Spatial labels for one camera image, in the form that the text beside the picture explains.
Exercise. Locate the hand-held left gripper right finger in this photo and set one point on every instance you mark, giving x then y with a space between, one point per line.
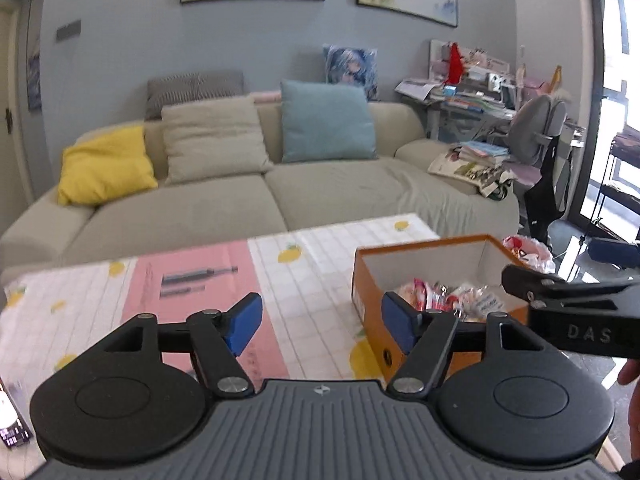
400 322

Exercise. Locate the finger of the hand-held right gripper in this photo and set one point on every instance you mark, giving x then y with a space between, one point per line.
560 295
617 254

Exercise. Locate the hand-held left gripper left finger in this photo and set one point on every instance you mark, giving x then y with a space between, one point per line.
242 322

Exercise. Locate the orange cardboard box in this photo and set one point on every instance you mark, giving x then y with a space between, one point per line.
370 300

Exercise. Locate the red white snack packet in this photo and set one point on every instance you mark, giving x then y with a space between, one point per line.
425 294

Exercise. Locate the clear bag of cookies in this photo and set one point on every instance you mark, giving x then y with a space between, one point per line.
480 302

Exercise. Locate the person's right hand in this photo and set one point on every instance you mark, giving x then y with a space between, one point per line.
635 420

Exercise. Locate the pink red plastic bag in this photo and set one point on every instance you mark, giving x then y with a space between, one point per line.
530 252

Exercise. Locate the black metal rack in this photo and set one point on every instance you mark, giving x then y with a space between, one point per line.
615 195

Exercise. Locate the black garment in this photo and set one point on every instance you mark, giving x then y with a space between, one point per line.
545 195

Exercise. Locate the beige sofa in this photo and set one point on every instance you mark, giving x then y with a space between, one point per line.
200 215

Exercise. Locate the green white bag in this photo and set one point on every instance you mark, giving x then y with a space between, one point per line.
495 187

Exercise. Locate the grey office chair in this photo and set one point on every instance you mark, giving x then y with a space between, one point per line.
532 125

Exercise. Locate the stack of books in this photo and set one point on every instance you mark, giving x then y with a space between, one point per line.
475 160

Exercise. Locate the beige cushion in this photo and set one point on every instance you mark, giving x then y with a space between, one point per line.
215 140

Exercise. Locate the yellow cushion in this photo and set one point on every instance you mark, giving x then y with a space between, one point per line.
105 167

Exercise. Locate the cluttered white desk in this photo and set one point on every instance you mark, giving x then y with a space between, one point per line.
465 105

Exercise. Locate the light blue cushion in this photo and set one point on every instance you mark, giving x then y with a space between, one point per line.
327 120

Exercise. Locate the pink blanket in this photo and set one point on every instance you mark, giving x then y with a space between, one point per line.
265 96

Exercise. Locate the grey striped cushion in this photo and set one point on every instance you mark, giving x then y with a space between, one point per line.
192 90

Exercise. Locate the smartphone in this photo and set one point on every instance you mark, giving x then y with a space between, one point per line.
12 417

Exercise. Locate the anime print pillow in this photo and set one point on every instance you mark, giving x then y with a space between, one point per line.
350 70

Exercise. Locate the wall poster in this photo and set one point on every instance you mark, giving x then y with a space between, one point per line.
34 55

